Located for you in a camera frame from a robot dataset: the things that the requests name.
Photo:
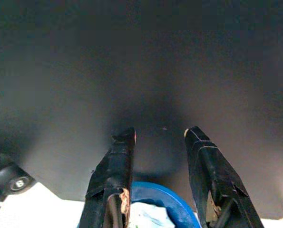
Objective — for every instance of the white bin liner bag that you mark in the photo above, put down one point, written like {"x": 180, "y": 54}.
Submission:
{"x": 146, "y": 216}

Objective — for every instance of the black device with round knob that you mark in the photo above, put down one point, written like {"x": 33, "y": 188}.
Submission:
{"x": 5, "y": 175}

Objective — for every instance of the large black cabinet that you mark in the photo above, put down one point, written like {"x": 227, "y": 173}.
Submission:
{"x": 141, "y": 59}

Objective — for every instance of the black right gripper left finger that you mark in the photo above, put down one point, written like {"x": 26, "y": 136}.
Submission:
{"x": 112, "y": 171}

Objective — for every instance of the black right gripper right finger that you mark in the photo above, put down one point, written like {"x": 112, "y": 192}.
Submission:
{"x": 212, "y": 171}

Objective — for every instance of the blue plastic bin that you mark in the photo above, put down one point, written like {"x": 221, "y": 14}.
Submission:
{"x": 169, "y": 202}

